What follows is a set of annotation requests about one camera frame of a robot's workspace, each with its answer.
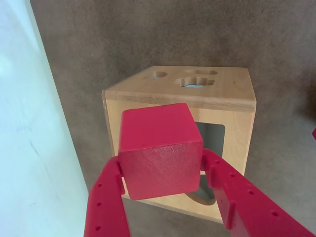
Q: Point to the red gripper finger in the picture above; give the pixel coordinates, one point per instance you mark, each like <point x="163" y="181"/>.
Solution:
<point x="106" y="205"/>
<point x="247" y="207"/>

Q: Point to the red cube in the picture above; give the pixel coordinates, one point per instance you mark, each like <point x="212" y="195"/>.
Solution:
<point x="158" y="138"/>

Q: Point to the wooden shape sorter box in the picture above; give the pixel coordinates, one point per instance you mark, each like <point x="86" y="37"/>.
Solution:
<point x="222" y="98"/>

